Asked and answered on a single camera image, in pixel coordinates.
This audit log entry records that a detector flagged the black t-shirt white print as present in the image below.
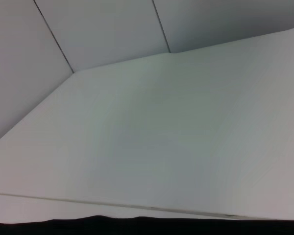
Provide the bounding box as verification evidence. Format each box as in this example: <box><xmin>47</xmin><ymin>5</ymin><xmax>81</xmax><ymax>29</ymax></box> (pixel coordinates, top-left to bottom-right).
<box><xmin>0</xmin><ymin>214</ymin><xmax>294</xmax><ymax>235</ymax></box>

